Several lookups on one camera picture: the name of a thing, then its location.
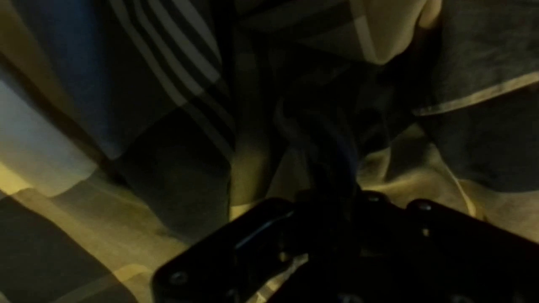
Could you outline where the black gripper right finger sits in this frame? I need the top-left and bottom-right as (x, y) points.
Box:
(291, 192), (539, 303)

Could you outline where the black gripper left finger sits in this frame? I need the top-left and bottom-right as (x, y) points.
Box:
(149, 195), (318, 303)

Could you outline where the yellow black plaid duvet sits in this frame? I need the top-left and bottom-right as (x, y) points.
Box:
(0, 0), (539, 303)

